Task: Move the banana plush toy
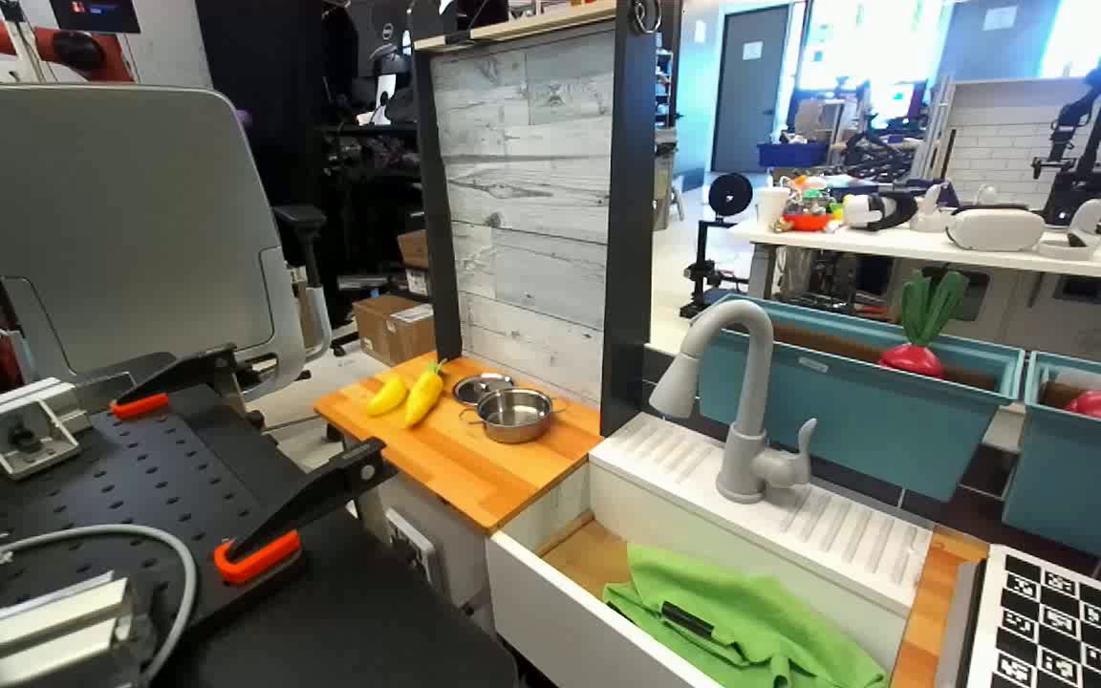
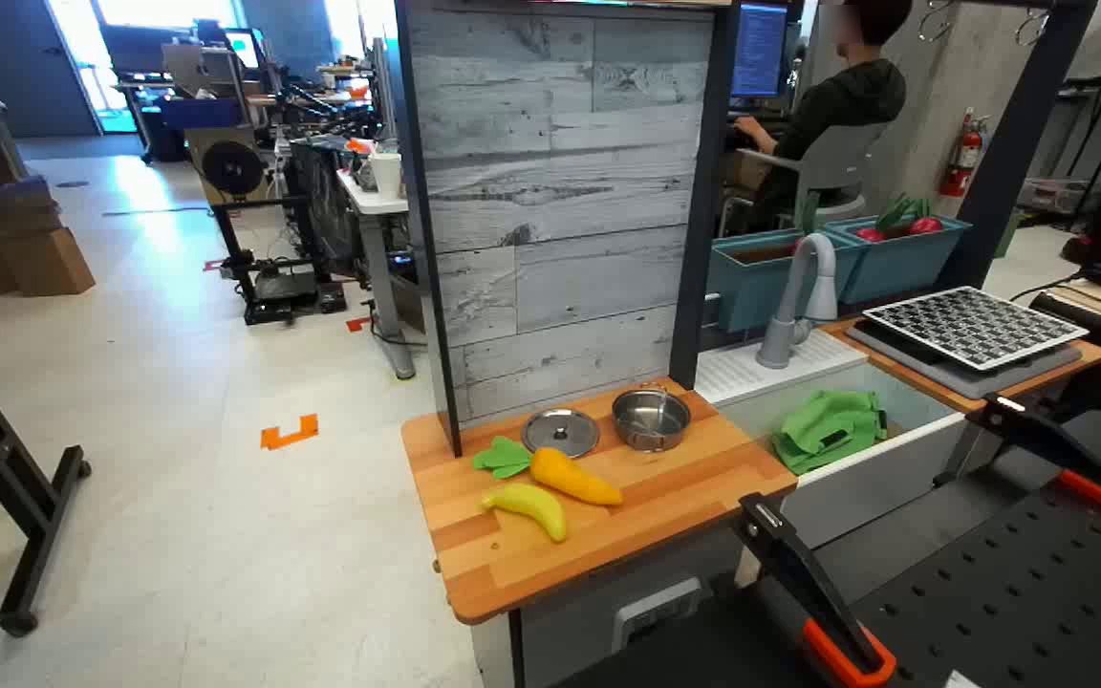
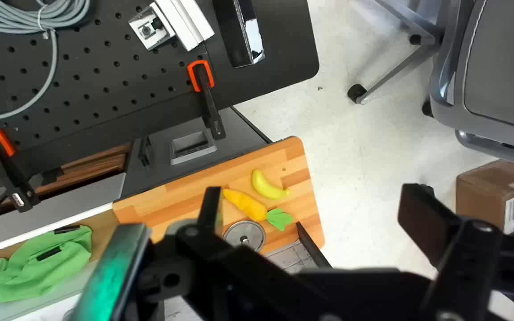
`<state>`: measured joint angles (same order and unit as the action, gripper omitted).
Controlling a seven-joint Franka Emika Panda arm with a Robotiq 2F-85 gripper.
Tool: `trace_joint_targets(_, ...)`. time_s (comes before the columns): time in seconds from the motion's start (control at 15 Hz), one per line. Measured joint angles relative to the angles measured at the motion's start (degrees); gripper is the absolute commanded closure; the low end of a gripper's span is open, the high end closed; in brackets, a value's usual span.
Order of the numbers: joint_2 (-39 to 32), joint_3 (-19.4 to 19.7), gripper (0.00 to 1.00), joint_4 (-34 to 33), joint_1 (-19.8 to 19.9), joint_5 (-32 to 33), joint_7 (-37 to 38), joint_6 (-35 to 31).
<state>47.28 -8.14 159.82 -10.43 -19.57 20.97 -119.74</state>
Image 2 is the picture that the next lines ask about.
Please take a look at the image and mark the red radish toy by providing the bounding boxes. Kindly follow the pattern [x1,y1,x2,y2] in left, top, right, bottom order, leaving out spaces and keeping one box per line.
[851,190,946,245]

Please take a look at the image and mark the silver pot lid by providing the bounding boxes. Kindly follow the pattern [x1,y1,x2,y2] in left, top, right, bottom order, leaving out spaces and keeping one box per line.
[518,400,604,463]

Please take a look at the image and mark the grey wood-look backsplash panel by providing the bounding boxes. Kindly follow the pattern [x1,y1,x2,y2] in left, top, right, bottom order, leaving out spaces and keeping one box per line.
[393,0,739,457]

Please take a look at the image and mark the red fire extinguisher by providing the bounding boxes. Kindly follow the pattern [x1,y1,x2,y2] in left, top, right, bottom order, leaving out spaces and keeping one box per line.
[940,113,990,202]

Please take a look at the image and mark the yellow banana plush toy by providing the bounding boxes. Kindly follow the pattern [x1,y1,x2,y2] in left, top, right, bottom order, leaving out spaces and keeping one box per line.
[476,479,574,546]

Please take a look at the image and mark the computer monitor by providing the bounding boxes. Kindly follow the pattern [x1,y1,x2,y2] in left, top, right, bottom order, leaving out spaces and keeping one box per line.
[729,0,794,113]

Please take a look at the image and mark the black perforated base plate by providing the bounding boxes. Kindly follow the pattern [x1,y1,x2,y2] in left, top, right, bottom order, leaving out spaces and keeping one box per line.
[548,404,1101,688]

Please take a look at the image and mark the wooden counter top board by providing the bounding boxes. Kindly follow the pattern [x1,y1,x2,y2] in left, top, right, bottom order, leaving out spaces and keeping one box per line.
[396,375,800,626]

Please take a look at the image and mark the orange floor tape marker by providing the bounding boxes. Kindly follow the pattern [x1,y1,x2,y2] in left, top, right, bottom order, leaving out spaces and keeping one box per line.
[256,411,326,457]

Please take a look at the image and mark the cardboard box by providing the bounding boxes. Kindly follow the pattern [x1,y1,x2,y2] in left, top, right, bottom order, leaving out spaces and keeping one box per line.
[0,176,100,301]

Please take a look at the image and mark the white desk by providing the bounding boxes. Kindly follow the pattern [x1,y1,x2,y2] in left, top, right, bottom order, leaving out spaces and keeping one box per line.
[331,166,433,383]

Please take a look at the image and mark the metal bowl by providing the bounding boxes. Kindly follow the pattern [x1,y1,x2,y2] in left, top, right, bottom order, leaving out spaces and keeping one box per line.
[606,388,694,457]

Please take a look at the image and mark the black clamp orange tip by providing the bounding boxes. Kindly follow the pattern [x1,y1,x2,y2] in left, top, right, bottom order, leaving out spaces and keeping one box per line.
[735,492,902,688]
[938,394,1101,516]

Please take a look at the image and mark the green cloth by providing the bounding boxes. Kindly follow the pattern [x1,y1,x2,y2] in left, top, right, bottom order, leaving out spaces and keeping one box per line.
[773,388,889,479]

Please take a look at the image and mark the white toy sink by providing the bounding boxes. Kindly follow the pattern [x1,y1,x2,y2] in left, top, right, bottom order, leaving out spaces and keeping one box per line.
[694,334,1001,528]

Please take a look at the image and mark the grey cabinet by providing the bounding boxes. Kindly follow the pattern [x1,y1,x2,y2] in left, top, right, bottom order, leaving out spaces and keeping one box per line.
[469,513,773,688]

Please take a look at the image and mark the seated person dark sweater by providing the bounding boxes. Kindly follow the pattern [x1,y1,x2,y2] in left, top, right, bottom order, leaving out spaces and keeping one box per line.
[727,0,918,232]

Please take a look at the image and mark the black stand leg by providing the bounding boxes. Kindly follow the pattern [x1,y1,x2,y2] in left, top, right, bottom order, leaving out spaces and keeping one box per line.
[0,320,96,644]

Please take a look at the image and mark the checkered calibration board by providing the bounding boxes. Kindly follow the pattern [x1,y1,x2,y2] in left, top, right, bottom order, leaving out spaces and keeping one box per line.
[858,285,1093,379]

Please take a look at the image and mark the black slanted frame beam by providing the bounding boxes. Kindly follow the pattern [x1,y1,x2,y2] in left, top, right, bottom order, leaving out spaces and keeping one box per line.
[938,0,1101,292]

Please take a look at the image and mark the cluttered background workbench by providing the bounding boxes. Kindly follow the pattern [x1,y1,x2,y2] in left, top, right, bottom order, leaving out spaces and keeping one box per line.
[116,16,276,166]

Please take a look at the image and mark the grey faucet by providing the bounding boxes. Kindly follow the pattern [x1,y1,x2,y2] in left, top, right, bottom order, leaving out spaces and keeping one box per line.
[758,228,843,375]

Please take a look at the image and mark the teal planter box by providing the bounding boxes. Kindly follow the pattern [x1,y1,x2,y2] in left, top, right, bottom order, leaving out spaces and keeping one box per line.
[704,227,848,344]
[828,214,973,315]

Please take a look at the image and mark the grey office chair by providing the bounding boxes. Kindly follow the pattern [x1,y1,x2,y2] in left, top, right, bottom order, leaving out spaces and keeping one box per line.
[716,124,889,242]

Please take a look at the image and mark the wooden side shelf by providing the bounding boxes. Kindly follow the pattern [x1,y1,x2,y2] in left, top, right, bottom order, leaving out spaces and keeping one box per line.
[824,315,1101,417]

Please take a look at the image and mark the black vertical post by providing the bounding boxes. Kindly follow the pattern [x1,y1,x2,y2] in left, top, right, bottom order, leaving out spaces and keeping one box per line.
[670,0,743,390]

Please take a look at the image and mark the orange carrot plush toy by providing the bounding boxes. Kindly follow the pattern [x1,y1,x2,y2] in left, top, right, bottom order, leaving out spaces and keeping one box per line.
[469,436,628,513]

